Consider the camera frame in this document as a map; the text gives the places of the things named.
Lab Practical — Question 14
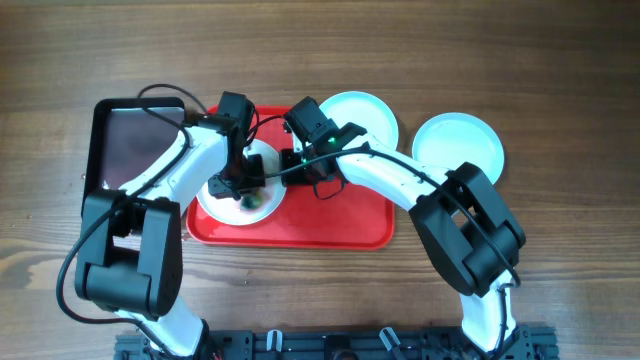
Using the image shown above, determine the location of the pale green plate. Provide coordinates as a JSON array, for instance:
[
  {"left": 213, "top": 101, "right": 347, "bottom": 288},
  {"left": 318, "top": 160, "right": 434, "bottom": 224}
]
[{"left": 197, "top": 140, "right": 286, "bottom": 226}]

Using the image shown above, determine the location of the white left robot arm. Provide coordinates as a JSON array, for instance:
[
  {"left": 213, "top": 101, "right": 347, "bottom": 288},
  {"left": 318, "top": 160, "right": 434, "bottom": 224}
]
[{"left": 58, "top": 92, "right": 265, "bottom": 359}]

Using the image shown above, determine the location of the pale blue plate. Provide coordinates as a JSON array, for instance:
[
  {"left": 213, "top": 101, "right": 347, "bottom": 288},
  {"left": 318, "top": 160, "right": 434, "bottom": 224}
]
[{"left": 293, "top": 90, "right": 400, "bottom": 154}]

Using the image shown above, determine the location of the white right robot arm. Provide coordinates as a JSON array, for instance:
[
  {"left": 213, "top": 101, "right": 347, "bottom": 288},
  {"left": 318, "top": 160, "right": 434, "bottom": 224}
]
[{"left": 284, "top": 97, "right": 526, "bottom": 358}]

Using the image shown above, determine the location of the green yellow sponge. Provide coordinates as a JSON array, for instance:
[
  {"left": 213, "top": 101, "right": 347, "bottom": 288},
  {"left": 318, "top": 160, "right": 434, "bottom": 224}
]
[{"left": 240, "top": 193, "right": 263, "bottom": 211}]

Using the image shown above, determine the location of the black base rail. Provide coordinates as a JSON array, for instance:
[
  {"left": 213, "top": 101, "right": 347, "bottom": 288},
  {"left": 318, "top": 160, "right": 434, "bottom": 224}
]
[{"left": 113, "top": 324, "right": 560, "bottom": 360}]

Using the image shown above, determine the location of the red plastic tray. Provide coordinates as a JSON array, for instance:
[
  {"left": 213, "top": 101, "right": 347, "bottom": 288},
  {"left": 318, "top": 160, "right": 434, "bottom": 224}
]
[{"left": 185, "top": 104, "right": 396, "bottom": 251}]

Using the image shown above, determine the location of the black water tray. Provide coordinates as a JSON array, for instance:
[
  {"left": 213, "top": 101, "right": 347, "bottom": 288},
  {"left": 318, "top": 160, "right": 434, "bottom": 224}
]
[{"left": 83, "top": 97, "right": 186, "bottom": 198}]

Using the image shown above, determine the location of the white plate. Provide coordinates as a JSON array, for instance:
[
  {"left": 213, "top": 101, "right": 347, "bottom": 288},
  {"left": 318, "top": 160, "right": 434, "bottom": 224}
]
[{"left": 412, "top": 112, "right": 505, "bottom": 184}]

